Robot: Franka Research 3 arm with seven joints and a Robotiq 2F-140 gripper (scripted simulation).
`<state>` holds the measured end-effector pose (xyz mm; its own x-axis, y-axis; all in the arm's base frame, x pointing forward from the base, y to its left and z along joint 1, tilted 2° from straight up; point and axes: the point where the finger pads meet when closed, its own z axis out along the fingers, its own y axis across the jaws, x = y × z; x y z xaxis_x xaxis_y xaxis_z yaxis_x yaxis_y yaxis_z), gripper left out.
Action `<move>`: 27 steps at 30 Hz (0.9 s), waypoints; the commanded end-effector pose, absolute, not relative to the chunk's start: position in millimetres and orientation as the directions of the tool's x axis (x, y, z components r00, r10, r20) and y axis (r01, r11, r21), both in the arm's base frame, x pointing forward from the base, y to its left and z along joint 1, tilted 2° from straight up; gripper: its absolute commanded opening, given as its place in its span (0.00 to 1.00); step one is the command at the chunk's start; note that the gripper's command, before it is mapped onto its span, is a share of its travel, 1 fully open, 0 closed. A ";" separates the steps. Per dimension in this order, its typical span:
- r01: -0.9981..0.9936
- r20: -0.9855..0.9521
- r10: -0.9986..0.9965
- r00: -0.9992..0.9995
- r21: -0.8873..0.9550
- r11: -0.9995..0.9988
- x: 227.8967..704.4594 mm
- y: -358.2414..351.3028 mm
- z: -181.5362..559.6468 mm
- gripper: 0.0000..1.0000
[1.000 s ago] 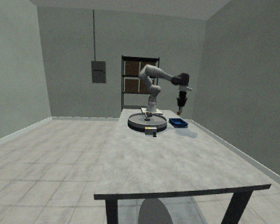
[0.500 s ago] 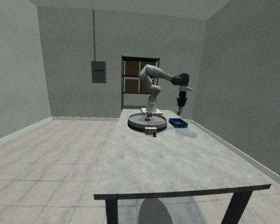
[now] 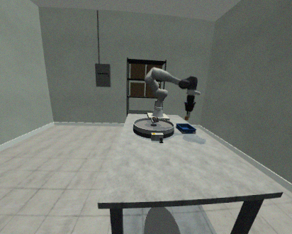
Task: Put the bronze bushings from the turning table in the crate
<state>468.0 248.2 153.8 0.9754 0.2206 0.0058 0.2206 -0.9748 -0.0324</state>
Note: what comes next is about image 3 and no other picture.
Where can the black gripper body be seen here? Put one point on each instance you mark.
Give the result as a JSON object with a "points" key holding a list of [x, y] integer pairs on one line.
{"points": [[190, 99]]}

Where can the blue crate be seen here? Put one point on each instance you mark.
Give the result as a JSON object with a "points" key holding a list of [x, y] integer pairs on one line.
{"points": [[185, 128]]}

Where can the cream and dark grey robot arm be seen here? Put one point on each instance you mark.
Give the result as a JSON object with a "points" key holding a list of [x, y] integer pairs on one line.
{"points": [[189, 83]]}

